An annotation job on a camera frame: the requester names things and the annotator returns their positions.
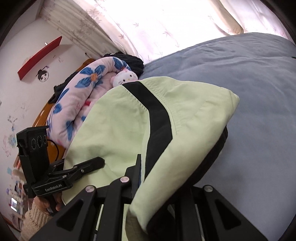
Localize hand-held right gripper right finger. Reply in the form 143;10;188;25
179;185;269;241

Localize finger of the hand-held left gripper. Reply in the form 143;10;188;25
64;169;93;184
71;157;105;172

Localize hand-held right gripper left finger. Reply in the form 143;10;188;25
30;154;142;241

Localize green and black hooded jacket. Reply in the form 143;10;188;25
63;77;240;241

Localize person's left forearm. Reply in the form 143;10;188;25
21;199;55;241

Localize person's left hand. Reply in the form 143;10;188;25
36;192;67;216

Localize pink floral quilt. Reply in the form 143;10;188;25
46;57;139;149

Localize white and pink cat plush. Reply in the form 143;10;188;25
110;68;139;88

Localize black knitted cloth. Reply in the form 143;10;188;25
103;52;145;76

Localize white floral curtain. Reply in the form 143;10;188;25
41;0;244;64
218;0;296;40

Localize black cable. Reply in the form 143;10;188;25
46;138;60;161

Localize pale flower wall stickers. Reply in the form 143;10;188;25
2;113;19;158

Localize cartoon face wall sticker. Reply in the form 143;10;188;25
36;66;50;82

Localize red wall shelf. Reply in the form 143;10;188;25
17;36;63;81

